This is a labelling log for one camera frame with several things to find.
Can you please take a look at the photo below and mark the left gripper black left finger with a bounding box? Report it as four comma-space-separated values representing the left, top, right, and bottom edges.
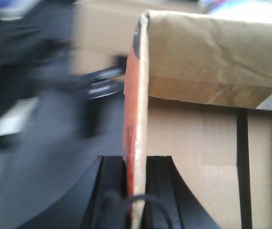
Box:
80, 156, 129, 229

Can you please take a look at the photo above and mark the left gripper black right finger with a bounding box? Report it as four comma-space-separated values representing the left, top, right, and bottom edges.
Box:
146, 156, 220, 229

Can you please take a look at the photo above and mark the cardboard box orange printed side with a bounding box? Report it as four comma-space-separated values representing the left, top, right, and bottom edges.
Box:
123, 10, 272, 229

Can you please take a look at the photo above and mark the large plain cardboard box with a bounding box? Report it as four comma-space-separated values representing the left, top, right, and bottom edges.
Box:
147, 98, 272, 229

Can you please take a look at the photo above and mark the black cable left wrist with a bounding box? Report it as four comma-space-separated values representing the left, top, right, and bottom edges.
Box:
102, 190, 177, 229

